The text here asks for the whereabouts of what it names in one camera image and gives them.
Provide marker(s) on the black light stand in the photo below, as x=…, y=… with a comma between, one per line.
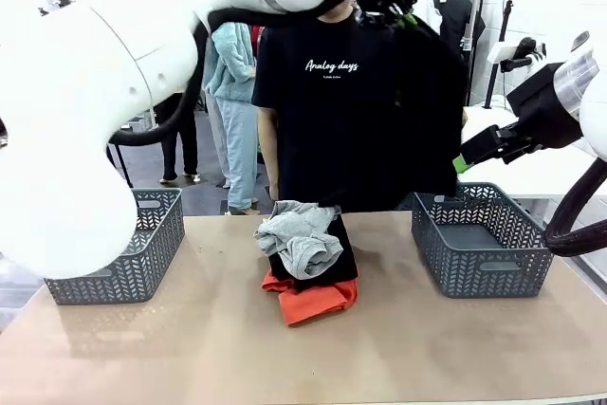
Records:
x=498, y=49

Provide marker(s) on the black garment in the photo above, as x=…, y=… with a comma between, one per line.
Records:
x=343, y=258
x=436, y=115

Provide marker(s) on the white side table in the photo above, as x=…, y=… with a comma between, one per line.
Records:
x=521, y=177

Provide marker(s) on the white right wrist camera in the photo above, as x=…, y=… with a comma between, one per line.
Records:
x=519, y=51

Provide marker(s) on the mannequin in light blue fleece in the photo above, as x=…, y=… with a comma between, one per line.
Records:
x=232, y=92

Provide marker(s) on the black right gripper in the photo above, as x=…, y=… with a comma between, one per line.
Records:
x=545, y=111

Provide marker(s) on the grey sweatshirt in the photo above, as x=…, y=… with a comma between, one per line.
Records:
x=303, y=244

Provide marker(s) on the orange t-shirt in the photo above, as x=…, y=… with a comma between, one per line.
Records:
x=313, y=303

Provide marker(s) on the mannequin in black shirt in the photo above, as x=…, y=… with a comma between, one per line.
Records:
x=457, y=16

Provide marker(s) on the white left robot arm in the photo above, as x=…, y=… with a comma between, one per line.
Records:
x=71, y=92

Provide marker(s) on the person in black t-shirt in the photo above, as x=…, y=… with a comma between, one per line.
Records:
x=322, y=115

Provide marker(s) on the grey plastic lattice basket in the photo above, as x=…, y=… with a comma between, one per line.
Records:
x=142, y=258
x=474, y=272

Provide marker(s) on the person's right forearm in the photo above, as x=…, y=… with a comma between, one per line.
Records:
x=268, y=149

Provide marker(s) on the mannequin in cream jacket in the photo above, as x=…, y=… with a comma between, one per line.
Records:
x=178, y=139

